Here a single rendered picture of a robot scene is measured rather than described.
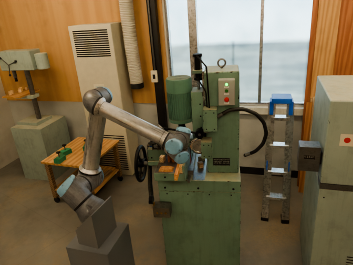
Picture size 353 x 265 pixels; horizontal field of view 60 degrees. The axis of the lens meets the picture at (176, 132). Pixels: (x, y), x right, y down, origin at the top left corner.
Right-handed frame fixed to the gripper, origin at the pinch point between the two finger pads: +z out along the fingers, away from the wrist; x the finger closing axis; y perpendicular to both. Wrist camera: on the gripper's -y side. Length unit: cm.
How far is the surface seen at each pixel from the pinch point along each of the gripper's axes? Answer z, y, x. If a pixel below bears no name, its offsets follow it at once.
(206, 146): -28.5, -21.5, 0.4
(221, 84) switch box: -28, -26, -41
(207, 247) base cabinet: -38, -29, 83
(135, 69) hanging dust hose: 140, -47, -9
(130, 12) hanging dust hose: 147, -42, -68
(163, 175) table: -19.1, 4.3, 21.9
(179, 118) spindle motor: -6.1, -12.8, -12.5
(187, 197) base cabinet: -24.7, -13.9, 41.1
